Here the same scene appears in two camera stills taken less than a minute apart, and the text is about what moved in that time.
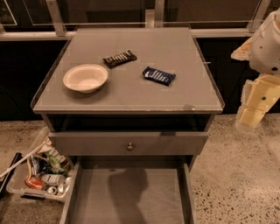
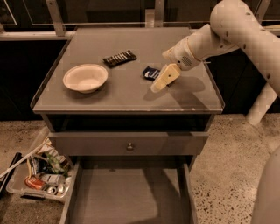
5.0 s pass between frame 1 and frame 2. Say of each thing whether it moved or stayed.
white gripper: moved
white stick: stayed
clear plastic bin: stayed
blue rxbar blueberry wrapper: stayed
